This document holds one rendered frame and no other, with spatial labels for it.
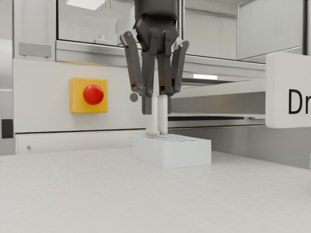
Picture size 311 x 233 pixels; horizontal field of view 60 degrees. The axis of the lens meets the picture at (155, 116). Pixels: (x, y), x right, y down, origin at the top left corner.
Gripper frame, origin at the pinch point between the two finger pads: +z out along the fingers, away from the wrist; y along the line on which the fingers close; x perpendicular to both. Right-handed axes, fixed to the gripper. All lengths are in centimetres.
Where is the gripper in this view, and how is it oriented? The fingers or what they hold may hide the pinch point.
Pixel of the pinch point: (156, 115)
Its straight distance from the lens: 47.3
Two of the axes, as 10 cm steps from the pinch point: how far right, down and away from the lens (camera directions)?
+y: -8.6, 0.1, -5.1
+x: 5.1, 0.2, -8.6
